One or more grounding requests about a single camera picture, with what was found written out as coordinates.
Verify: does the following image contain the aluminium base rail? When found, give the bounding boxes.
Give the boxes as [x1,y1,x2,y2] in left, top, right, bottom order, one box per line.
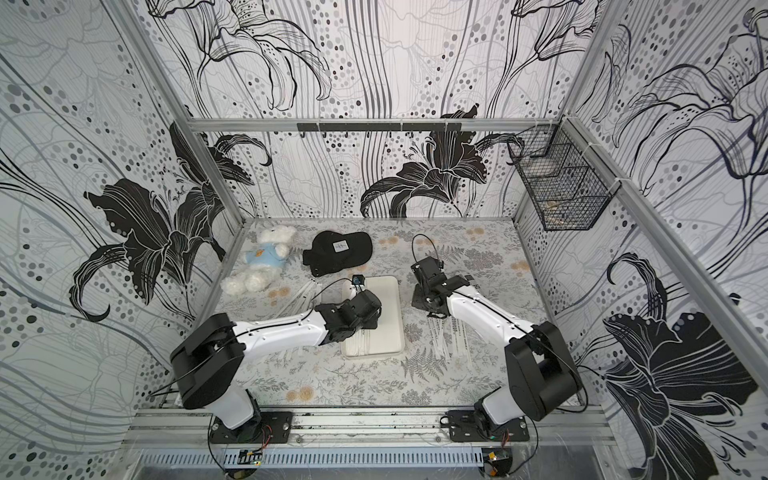
[122,407,618,448]

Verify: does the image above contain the white cable duct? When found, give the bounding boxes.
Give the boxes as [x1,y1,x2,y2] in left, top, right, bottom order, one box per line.
[141,447,483,469]

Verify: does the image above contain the black cap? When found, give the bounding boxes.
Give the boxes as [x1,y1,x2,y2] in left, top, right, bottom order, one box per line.
[302,230,373,277]

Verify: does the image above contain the white storage tray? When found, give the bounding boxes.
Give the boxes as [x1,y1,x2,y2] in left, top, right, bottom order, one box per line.
[341,276,405,360]

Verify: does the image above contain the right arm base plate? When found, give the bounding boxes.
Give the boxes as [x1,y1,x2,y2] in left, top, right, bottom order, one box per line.
[439,409,530,444]

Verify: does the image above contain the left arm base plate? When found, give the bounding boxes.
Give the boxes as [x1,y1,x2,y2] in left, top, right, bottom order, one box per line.
[209,411,294,446]

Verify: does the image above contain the white teddy bear blue shirt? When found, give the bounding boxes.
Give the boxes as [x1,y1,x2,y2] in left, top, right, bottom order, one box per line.
[220,225,297,296]

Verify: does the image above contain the left pile wrapped straw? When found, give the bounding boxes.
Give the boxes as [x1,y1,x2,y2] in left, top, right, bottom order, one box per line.
[285,281,320,316]

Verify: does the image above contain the black wall bar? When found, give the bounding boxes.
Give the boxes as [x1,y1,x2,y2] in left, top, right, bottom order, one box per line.
[296,121,463,133]

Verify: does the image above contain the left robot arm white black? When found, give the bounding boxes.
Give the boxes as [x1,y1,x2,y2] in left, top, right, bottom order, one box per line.
[170,290,382,430]

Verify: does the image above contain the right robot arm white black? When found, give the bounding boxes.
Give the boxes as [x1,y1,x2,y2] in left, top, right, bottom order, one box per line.
[411,256,583,427]

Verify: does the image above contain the black wire basket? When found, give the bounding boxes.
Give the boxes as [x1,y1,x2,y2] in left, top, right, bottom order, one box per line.
[506,124,613,231]

